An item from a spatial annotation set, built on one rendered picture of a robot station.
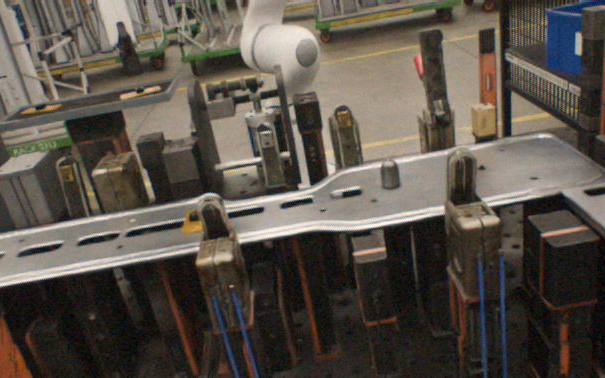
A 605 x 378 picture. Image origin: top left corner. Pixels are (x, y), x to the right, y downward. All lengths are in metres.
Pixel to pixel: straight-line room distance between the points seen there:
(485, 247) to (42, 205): 0.80
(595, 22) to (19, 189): 1.09
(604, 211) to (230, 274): 0.52
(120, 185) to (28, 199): 0.18
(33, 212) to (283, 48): 0.63
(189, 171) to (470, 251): 0.58
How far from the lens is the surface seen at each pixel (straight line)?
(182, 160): 1.10
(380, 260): 0.78
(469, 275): 0.77
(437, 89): 1.08
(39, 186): 1.15
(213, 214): 0.79
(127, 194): 1.10
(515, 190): 0.92
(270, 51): 1.34
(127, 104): 1.20
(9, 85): 5.21
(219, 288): 0.78
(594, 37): 1.17
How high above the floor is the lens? 1.41
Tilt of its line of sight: 25 degrees down
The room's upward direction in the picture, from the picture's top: 11 degrees counter-clockwise
